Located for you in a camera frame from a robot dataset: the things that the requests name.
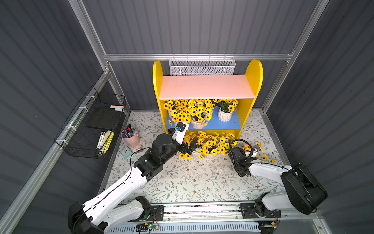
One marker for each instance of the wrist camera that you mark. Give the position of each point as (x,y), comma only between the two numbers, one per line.
(180,131)
(255,151)

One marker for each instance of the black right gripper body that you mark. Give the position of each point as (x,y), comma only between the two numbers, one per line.
(247,152)

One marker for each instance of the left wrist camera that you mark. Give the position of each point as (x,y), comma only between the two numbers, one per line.
(180,131)

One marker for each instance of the pink and blue sticky notes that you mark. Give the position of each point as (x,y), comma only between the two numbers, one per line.
(117,108)

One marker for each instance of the sunflower pot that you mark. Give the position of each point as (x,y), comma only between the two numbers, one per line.
(178,110)
(185,156)
(261,157)
(224,141)
(226,108)
(209,144)
(192,141)
(201,112)

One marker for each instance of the yellow wooden shelf unit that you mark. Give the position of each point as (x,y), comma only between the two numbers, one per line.
(245,88)

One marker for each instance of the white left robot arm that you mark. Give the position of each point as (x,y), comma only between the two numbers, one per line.
(143,170)

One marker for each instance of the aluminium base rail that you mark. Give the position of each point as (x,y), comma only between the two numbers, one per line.
(201,210)

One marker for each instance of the black wire wall basket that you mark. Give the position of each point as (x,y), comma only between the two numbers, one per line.
(80,135)

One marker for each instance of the white wire wall basket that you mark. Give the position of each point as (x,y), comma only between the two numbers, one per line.
(201,67)

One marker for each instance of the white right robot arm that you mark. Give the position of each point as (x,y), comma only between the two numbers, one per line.
(303,191)

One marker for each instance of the pink metal marker bucket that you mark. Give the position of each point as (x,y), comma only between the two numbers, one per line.
(131,137)

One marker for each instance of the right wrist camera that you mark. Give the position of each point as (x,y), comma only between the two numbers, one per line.
(255,151)

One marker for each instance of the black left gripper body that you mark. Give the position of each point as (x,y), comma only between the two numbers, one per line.
(189,146)

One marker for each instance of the mint green alarm clock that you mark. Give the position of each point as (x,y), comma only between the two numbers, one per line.
(125,152)

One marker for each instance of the yellow book in basket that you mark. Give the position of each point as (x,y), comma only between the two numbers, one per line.
(106,142)

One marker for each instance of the white marker in basket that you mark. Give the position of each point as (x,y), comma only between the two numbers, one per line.
(100,140)

